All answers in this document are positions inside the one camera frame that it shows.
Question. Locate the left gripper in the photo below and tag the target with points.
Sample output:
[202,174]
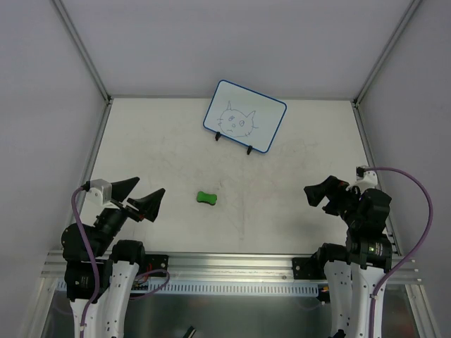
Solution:
[126,205]

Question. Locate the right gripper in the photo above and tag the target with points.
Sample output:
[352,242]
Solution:
[338,196]

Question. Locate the green bone-shaped eraser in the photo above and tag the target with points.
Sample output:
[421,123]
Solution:
[206,198]

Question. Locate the blue framed whiteboard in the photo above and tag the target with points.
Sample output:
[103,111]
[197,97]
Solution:
[245,116]

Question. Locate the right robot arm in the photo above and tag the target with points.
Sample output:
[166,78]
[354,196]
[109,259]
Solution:
[354,271]

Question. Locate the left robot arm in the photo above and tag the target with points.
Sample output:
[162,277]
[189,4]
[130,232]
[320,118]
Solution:
[99,273]

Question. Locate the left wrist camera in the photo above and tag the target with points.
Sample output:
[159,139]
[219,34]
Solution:
[99,192]

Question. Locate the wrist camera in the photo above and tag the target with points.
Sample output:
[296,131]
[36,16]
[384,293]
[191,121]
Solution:
[99,192]
[366,178]

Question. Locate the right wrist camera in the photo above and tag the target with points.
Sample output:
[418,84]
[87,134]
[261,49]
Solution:
[366,178]

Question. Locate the aluminium mounting rail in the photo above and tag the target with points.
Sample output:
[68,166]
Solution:
[237,268]

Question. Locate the white slotted cable duct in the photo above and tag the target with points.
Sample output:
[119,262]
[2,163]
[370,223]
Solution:
[298,289]

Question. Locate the left aluminium frame post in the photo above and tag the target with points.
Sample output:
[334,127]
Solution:
[75,38]

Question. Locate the aluminium frame post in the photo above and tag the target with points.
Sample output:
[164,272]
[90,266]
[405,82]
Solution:
[75,38]
[394,37]

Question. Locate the right aluminium frame post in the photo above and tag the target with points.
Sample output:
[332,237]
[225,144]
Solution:
[394,37]

